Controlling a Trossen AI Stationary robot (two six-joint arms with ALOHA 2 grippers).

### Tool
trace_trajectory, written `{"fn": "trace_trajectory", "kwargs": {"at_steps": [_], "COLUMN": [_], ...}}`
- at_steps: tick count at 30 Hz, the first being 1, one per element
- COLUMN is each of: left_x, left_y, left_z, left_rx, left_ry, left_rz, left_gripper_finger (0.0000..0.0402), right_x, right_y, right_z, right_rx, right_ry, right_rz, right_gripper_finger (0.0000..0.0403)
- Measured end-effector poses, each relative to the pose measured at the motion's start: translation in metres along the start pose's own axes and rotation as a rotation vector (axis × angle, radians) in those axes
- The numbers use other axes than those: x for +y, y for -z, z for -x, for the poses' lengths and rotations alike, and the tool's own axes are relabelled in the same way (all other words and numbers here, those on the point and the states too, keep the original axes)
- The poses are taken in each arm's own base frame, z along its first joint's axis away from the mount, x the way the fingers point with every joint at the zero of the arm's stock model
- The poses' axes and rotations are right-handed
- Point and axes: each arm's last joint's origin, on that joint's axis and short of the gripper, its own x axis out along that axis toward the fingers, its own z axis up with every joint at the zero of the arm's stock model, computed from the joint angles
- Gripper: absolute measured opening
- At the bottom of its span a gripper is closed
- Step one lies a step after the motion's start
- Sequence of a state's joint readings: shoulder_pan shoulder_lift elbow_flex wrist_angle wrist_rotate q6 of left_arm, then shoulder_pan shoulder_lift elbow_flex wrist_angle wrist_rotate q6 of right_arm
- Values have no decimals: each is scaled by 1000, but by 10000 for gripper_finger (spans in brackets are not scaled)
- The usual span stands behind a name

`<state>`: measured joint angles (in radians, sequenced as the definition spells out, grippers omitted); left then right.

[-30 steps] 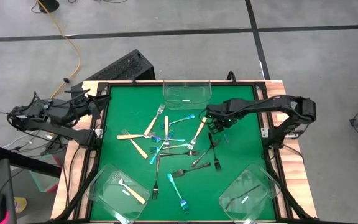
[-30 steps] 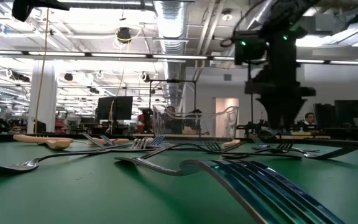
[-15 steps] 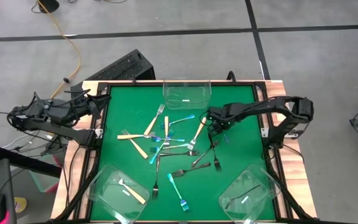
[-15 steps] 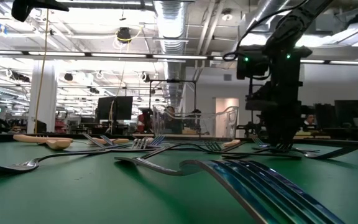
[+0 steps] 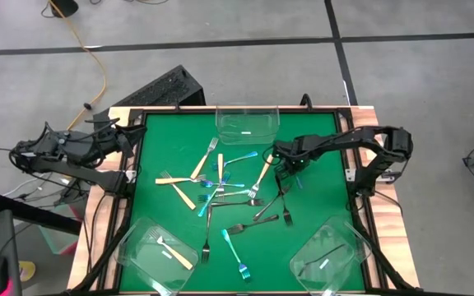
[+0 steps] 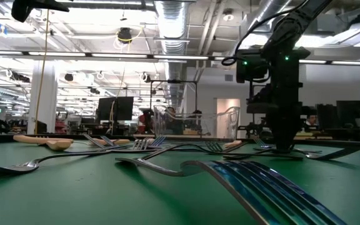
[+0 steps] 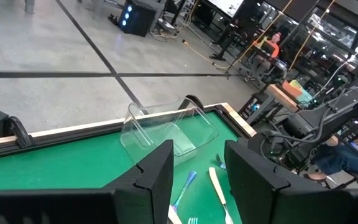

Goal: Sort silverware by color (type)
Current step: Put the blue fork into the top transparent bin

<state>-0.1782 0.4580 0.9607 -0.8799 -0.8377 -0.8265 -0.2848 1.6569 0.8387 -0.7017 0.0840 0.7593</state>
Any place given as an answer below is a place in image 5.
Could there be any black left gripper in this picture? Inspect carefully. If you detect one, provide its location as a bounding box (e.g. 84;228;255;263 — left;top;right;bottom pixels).
104;125;148;159

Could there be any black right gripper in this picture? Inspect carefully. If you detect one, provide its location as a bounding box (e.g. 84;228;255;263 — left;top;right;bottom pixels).
272;135;317;182

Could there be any green table mat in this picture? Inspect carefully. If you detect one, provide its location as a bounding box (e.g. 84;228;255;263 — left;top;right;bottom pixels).
119;111;365;294

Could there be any clear plastic bin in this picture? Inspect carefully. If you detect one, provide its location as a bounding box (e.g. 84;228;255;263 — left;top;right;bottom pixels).
113;216;200;296
289;216;373;296
215;104;281;146

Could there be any black round base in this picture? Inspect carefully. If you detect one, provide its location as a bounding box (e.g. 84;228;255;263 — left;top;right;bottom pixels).
49;0;80;17

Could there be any yellow tape roll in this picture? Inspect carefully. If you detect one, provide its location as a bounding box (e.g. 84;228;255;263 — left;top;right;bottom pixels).
18;261;36;283

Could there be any yellow cable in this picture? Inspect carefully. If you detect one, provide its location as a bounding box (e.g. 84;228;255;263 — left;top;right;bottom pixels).
47;0;109;132

